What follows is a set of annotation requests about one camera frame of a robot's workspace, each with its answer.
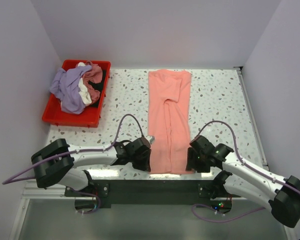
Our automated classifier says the salmon pink t shirt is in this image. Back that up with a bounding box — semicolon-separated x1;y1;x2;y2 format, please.
147;69;192;174

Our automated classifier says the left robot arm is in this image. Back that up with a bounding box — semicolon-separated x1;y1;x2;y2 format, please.
31;135;155;196

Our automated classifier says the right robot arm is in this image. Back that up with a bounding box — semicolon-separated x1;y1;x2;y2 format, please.
186;135;300;228

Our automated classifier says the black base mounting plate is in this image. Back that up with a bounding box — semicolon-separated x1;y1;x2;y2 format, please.
64;178;242;215

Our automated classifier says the black t shirt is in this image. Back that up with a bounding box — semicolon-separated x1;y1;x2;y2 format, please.
83;65;107;108

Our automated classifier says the white t shirt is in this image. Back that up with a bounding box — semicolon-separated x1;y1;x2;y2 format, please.
78;70;96;106

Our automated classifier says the dusty rose t shirt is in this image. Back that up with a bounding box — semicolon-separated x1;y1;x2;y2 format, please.
85;61;103;103

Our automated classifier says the red plastic bin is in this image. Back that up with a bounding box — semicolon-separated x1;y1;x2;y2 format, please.
42;60;111;128

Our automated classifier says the lavender t shirt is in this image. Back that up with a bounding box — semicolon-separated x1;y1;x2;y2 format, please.
49;65;92;115

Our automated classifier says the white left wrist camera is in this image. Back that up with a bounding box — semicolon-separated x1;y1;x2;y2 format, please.
145;135;155;145

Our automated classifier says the aluminium frame rail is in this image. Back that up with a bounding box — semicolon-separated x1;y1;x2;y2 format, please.
10;67;269;240

